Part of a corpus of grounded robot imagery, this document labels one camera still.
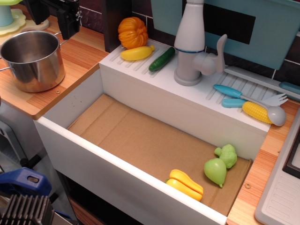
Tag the yellow flower shaped plate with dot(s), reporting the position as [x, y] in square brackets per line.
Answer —
[19, 20]

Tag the teal hanging bin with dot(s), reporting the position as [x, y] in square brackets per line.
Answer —
[260, 31]

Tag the teal utensil handle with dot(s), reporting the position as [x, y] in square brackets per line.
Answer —
[290, 87]

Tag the brown cardboard sheet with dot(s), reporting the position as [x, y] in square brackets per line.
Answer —
[157, 148]

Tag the white toy sink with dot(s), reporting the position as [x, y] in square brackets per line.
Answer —
[195, 110]

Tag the yellow toy corn cob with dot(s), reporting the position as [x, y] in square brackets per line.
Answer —
[256, 111]

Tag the blue clamp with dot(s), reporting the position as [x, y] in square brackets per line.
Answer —
[25, 181]

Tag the green toy cucumber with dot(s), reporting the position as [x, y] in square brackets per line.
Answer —
[162, 60]

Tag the grey toy faucet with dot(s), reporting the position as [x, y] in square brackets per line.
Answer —
[193, 61]

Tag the light blue toy cup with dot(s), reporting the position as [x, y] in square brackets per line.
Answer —
[6, 17]

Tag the yellow toy bell pepper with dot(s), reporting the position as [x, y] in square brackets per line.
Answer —
[183, 183]

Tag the wooden cutting board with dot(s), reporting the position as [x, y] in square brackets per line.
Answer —
[30, 25]

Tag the black ribbed heat sink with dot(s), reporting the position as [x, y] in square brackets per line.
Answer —
[27, 210]

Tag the blue handled toy spoon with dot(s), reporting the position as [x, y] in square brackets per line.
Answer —
[275, 113]

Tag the stainless steel pot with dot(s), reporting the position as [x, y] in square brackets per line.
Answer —
[34, 60]

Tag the grey toy stove top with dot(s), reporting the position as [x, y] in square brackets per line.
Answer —
[280, 201]

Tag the green toy broccoli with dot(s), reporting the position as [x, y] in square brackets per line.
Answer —
[227, 154]

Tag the orange toy pumpkin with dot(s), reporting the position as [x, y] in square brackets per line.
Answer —
[132, 32]

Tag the blue handled toy fork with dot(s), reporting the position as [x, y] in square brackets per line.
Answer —
[237, 102]

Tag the green toy pear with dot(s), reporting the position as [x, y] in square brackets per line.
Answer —
[215, 170]

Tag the yellow toy banana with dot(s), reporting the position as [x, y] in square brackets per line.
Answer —
[138, 53]

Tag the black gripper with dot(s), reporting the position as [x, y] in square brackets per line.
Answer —
[68, 14]

